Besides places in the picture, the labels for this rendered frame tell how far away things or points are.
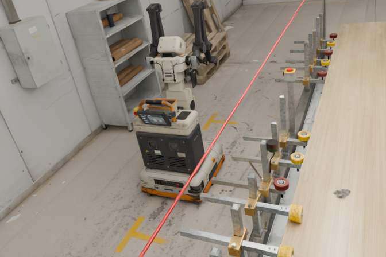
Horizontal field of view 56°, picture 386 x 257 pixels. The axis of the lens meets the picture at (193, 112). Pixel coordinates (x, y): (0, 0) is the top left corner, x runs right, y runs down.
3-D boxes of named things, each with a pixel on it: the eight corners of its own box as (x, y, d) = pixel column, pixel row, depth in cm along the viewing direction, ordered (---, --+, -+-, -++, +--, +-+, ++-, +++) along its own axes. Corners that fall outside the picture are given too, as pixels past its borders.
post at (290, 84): (288, 135, 273) (286, 81, 252) (290, 131, 277) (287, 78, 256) (294, 135, 271) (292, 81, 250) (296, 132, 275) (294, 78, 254)
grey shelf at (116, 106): (103, 129, 480) (65, 12, 408) (138, 98, 550) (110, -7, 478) (131, 132, 461) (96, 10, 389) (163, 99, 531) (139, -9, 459)
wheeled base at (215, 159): (202, 205, 318) (197, 183, 306) (141, 194, 345) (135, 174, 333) (226, 160, 370) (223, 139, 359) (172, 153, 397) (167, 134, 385)
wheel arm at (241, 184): (212, 185, 219) (211, 179, 217) (213, 181, 221) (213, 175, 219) (285, 196, 200) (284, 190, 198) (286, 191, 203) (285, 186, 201)
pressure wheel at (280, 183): (273, 200, 202) (271, 185, 197) (276, 191, 208) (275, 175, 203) (288, 203, 199) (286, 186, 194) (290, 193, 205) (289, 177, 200)
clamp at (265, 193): (259, 196, 204) (258, 189, 201) (265, 181, 214) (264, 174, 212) (269, 198, 201) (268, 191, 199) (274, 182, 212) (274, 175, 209)
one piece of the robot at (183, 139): (198, 187, 319) (181, 104, 281) (146, 179, 342) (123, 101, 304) (212, 164, 346) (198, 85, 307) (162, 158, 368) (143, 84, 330)
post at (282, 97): (282, 156, 254) (279, 96, 232) (283, 154, 257) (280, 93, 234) (288, 157, 253) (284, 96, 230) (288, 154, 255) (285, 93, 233)
